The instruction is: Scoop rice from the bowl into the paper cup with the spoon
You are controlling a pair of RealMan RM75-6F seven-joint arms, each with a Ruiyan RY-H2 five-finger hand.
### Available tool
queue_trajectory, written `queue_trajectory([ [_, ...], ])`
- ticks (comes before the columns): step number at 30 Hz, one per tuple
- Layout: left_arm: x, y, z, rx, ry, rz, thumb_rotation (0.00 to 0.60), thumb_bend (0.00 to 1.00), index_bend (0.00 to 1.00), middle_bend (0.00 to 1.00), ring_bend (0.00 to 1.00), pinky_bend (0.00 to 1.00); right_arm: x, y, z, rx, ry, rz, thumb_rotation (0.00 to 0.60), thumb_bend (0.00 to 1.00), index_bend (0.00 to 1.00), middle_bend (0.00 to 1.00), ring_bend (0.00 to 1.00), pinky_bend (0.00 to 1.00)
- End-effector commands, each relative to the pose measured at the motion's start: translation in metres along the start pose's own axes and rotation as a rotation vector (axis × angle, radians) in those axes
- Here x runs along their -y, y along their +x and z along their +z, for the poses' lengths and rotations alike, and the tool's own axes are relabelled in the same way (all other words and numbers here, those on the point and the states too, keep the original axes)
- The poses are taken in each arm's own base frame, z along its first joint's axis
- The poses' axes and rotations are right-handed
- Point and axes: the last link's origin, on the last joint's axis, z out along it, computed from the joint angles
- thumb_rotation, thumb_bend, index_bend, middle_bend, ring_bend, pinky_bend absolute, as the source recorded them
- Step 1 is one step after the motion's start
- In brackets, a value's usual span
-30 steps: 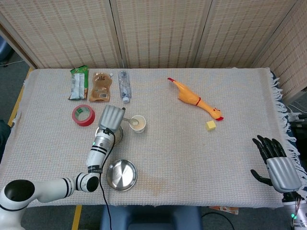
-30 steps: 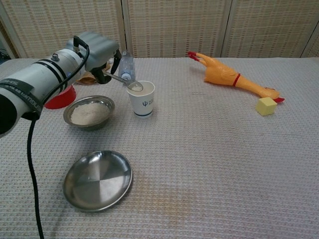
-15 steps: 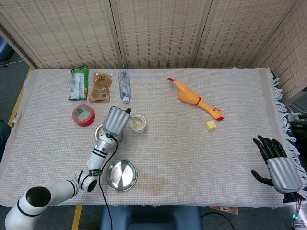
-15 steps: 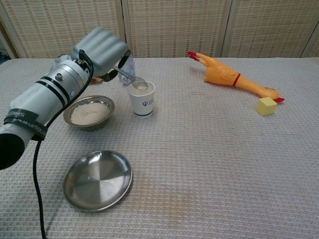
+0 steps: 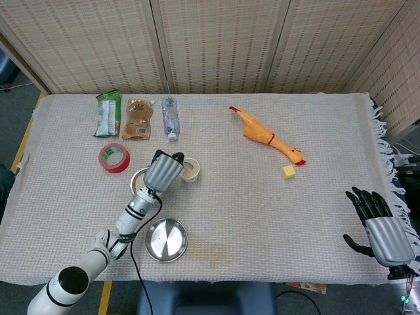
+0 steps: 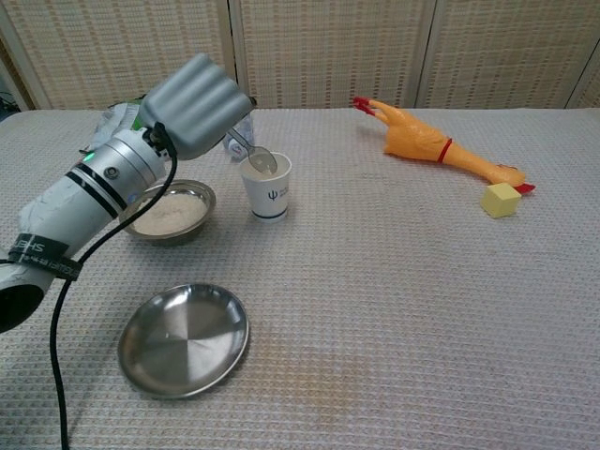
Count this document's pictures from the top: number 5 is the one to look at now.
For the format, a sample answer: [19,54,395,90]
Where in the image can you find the colourful printed food packet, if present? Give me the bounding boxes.
[285,281,328,295]

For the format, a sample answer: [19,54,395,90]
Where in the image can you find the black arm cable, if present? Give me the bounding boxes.
[130,192,163,315]

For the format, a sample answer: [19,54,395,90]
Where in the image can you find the green white snack bag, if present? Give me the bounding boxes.
[92,89,121,138]

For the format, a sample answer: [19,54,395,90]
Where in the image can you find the stainless steel plate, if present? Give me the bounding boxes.
[145,218,189,263]

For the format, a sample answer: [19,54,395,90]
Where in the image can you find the brown spouted pouch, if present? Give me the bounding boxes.
[121,98,156,141]

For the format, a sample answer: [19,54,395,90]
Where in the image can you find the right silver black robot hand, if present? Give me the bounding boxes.
[343,186,415,267]

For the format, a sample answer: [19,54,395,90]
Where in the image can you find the white paper cup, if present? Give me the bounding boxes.
[179,157,201,184]

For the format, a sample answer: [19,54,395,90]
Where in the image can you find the stainless steel bowl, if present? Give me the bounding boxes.
[130,166,171,203]

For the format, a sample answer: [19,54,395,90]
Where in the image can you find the beige waffle-weave tablecloth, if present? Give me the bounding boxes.
[0,91,414,286]

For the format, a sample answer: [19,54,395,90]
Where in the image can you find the blue rounded seat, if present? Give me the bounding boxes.
[0,54,17,85]

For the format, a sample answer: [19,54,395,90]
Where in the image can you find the clear plastic water bottle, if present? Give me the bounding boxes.
[161,95,182,142]

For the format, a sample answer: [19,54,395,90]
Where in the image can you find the white power strip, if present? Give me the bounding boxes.
[392,152,420,167]

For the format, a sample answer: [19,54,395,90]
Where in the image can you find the woven bamboo folding screen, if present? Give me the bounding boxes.
[0,0,420,142]

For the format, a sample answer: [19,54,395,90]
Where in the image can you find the black floor cable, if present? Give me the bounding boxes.
[274,290,321,314]

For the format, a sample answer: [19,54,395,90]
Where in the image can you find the yellow rubber chicken toy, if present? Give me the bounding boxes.
[228,106,308,167]

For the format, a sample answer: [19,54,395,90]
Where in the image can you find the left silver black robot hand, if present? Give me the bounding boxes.
[143,149,185,194]

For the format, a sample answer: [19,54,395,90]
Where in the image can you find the red tape roll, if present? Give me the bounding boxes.
[98,142,131,174]

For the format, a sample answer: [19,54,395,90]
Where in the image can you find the black box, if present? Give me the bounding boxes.
[395,165,420,198]

